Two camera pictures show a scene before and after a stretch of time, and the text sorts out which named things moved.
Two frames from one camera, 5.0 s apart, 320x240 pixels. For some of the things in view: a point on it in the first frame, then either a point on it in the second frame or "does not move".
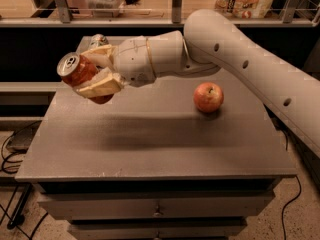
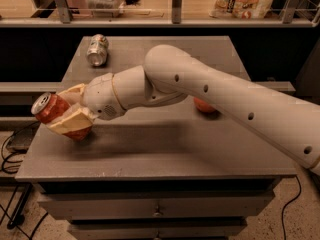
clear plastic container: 106,1 does not move
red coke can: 73,67 to 48,105
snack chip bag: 250,1 does not move
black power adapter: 21,140 does not move
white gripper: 133,61 to 99,95
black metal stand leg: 18,217 does not move
